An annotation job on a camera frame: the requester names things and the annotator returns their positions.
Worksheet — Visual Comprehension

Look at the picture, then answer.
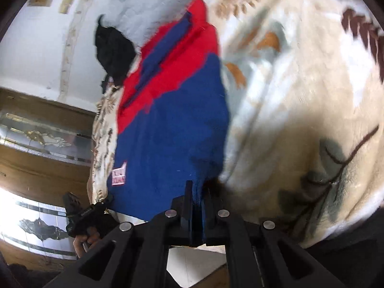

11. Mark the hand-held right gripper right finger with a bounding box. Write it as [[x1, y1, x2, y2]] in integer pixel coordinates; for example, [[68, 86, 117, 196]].
[[203, 185, 346, 288]]

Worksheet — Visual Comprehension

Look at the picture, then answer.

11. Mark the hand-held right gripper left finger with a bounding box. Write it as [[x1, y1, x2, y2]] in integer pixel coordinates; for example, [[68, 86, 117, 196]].
[[45, 181, 193, 288]]

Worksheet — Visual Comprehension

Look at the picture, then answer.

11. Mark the red and blue sweater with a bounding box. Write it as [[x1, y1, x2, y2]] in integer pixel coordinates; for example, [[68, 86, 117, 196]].
[[112, 0, 232, 248]]

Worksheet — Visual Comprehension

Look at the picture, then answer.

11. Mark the person's left hand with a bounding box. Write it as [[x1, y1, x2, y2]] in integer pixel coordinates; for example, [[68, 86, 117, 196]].
[[73, 227, 101, 259]]

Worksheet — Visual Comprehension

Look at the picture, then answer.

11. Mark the wooden door with glass panels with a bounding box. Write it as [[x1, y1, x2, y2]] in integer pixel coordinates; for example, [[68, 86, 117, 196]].
[[0, 87, 97, 276]]

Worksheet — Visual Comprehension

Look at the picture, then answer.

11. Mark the leaf print fleece blanket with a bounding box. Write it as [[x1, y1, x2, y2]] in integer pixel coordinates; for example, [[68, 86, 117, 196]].
[[87, 0, 384, 250]]

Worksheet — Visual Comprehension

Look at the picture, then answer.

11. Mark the black cloth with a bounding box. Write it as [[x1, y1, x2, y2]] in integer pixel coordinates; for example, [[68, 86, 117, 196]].
[[95, 14, 137, 86]]

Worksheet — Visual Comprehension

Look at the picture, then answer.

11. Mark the grey quilted pillow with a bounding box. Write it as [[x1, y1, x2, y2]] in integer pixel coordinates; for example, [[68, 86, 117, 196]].
[[115, 0, 217, 48]]

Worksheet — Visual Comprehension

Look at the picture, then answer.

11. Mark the small beige wall plate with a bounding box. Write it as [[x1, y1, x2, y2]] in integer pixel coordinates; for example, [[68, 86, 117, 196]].
[[59, 0, 78, 14]]

